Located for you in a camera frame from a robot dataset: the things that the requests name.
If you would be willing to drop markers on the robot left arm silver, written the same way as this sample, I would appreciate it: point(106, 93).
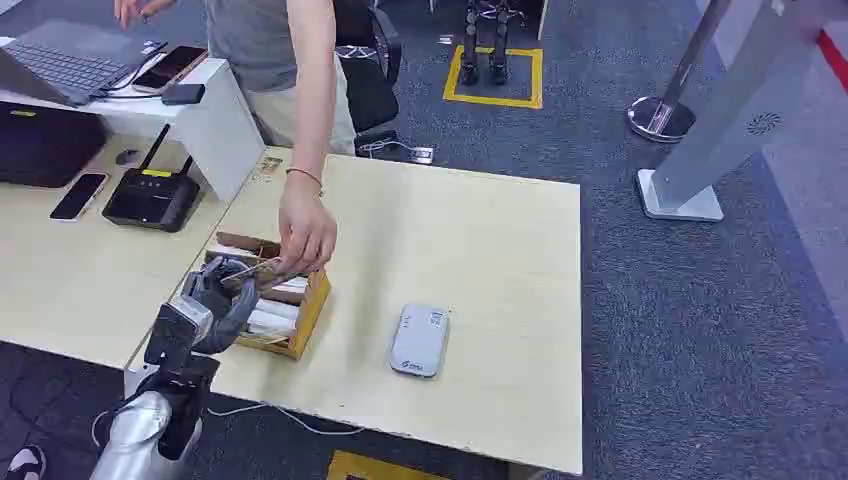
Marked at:
point(136, 424)

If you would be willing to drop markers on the red floor tape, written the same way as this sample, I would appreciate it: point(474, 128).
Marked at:
point(833, 56)

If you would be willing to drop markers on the black robot legs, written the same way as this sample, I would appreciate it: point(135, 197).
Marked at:
point(484, 46)

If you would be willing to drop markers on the black and white shoe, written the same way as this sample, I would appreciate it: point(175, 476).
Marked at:
point(26, 464)

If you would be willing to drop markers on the black router with antennas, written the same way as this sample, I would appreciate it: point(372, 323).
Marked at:
point(151, 197)

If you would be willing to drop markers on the grey laptop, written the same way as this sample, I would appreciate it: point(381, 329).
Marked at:
point(63, 61)

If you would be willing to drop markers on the grey card reader device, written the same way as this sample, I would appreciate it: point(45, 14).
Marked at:
point(418, 341)

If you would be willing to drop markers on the white card stack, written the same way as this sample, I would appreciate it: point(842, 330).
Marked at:
point(273, 316)
point(291, 285)

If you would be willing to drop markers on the white desk riser shelf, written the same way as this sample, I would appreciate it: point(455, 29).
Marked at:
point(208, 126)

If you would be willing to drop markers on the yellow floor tape piece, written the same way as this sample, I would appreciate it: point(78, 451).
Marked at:
point(378, 468)

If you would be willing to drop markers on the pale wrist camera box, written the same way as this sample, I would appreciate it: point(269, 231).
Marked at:
point(192, 311)

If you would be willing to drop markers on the yellow floor tape square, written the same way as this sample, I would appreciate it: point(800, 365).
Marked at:
point(493, 99)

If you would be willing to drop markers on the small black box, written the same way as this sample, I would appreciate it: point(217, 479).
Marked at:
point(183, 94)

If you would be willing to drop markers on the black case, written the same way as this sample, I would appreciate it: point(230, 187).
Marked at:
point(45, 151)

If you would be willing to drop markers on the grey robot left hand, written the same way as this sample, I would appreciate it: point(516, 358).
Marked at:
point(228, 311)

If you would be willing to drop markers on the black smartphone white edge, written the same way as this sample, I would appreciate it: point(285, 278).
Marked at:
point(79, 196)

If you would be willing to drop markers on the smartphone with brown case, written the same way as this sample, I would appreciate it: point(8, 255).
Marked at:
point(169, 67)

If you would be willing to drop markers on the black office chair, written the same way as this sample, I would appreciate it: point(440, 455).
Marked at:
point(368, 79)

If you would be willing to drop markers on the chrome stanchion post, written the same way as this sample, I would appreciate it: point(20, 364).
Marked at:
point(669, 99)

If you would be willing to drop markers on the person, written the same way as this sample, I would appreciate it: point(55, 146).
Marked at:
point(278, 73)

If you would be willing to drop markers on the silver stand with base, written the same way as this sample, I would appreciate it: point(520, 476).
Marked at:
point(722, 132)

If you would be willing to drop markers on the wooden card box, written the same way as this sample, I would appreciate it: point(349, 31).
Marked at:
point(298, 318)

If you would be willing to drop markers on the dark computer mouse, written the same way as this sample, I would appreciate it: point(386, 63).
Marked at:
point(126, 157)

